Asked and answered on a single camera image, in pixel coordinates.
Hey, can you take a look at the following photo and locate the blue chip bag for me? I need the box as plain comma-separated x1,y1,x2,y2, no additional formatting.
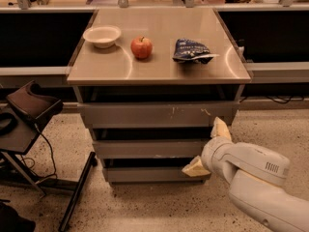
173,38,217,64

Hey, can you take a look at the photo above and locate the white bowl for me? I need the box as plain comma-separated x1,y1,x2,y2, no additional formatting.
83,25,122,48

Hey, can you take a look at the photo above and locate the black cable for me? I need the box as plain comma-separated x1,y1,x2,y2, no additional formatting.
18,123,58,181

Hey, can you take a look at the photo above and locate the grey metal drawer cabinet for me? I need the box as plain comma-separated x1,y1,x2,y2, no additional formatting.
66,7,253,187

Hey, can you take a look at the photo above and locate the grey top drawer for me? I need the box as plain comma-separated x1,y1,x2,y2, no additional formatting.
78,101,239,129

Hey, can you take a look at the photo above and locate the red apple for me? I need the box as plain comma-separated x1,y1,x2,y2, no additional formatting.
130,37,153,59

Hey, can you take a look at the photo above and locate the dark brown headset device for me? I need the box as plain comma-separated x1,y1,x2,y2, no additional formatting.
6,80,63,131

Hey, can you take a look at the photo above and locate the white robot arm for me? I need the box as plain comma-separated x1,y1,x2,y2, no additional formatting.
183,118,309,232

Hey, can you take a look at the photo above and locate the grey bottom drawer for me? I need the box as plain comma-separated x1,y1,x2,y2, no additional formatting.
102,167,211,183

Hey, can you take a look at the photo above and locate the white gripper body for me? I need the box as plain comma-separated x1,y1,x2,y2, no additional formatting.
201,136,237,183

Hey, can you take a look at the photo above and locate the grey drawer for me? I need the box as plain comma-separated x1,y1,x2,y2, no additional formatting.
78,101,239,129
102,167,211,183
93,139,208,159

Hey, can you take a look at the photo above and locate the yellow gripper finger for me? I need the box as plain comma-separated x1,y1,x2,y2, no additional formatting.
182,156,211,177
211,117,232,140

